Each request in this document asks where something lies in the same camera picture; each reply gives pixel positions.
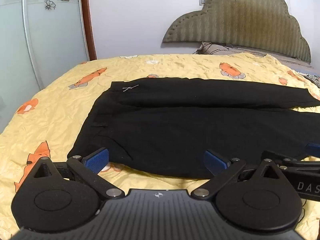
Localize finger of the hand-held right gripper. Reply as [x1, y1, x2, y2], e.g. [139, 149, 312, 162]
[261, 150, 300, 167]
[296, 143, 320, 160]

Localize black pants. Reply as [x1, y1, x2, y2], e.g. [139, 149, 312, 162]
[67, 77, 320, 180]

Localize brown wooden wardrobe frame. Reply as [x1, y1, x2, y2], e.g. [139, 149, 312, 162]
[80, 0, 97, 61]

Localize patterned pillow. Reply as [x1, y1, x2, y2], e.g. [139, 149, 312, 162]
[195, 42, 240, 55]

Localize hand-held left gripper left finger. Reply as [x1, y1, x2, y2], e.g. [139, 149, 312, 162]
[24, 148, 125, 201]

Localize flowered wardrobe sliding door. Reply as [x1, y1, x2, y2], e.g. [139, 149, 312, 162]
[0, 0, 90, 133]

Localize black white striped cloth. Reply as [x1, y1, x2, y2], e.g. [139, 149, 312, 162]
[305, 74, 320, 88]

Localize yellow printed blanket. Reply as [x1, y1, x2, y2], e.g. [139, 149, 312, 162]
[0, 54, 320, 235]

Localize olive padded headboard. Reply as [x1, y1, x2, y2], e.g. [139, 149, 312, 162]
[162, 0, 312, 63]

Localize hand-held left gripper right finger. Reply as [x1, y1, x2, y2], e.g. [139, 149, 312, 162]
[191, 150, 290, 200]

